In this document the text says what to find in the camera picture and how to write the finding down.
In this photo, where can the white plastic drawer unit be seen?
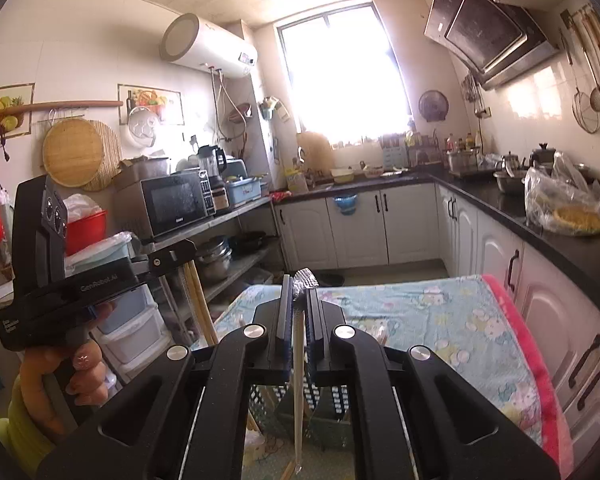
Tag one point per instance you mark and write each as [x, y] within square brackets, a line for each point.
[125, 320]

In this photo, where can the steel mixing bowl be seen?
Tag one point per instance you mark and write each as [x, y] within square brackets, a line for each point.
[511, 182]

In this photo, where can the clear plastic bag with food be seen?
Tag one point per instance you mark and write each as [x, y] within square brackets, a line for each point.
[565, 200]

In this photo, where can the white cylindrical water heater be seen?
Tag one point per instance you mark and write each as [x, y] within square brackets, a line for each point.
[205, 45]

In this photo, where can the fruit wall poster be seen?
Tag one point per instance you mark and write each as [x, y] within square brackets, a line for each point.
[5, 110]
[150, 97]

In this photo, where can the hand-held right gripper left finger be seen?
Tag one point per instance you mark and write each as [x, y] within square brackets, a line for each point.
[283, 330]

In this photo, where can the wooden chopping board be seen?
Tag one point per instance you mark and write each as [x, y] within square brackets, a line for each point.
[316, 152]

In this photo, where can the bamboo chopsticks pair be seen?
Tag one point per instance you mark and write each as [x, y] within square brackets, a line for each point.
[298, 410]
[200, 305]

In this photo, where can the dark kettle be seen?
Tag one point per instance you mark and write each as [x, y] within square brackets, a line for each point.
[542, 156]

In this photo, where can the black kitchen countertop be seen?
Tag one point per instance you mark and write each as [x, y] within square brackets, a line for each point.
[555, 245]

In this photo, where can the person's left hand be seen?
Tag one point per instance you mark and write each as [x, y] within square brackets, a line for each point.
[87, 370]

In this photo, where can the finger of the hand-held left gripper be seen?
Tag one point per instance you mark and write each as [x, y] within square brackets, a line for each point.
[172, 255]

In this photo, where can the black frying pan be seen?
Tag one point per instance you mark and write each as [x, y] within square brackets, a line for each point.
[247, 242]

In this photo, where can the light blue storage box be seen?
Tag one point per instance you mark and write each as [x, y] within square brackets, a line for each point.
[245, 190]

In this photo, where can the white round hanging colander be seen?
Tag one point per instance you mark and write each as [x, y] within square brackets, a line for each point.
[142, 127]

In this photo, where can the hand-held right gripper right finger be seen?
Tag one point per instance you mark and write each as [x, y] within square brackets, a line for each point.
[315, 340]

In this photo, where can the printed cartoon blanket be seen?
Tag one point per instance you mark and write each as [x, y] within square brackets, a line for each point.
[430, 320]

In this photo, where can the kitchen window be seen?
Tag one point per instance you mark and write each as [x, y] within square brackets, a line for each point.
[345, 70]

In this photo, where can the stacked steel pots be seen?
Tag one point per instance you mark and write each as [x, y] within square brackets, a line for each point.
[215, 260]

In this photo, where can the person's left forearm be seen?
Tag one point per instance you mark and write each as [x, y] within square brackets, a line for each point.
[22, 440]

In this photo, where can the metal shelf rack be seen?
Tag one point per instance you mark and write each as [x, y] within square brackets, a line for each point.
[240, 220]

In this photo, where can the green plastic utensil basket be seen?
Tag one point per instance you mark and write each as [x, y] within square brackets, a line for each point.
[330, 410]

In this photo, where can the blue plastic hanging bowl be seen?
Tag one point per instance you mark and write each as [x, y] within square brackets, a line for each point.
[346, 205]

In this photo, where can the white base cabinets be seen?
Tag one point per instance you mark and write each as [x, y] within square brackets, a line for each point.
[370, 230]

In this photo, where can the round woven mat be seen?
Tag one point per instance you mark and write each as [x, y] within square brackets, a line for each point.
[111, 160]

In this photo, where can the black microwave oven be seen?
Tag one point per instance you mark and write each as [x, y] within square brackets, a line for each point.
[175, 202]

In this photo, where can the black range hood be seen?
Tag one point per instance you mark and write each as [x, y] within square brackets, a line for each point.
[485, 25]

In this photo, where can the black blender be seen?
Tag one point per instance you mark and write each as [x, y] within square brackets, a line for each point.
[211, 162]

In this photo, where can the round wall vent fan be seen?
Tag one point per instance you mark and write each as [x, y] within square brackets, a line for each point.
[433, 106]

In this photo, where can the red plastic basin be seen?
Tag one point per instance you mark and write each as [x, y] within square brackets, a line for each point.
[87, 232]

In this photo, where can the long wooden rolling pin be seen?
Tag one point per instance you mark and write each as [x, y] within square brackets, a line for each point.
[55, 106]

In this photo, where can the hanging steel ladle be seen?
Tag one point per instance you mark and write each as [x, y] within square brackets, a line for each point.
[597, 95]

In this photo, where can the round bamboo cutting board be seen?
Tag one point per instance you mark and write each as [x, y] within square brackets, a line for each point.
[72, 152]

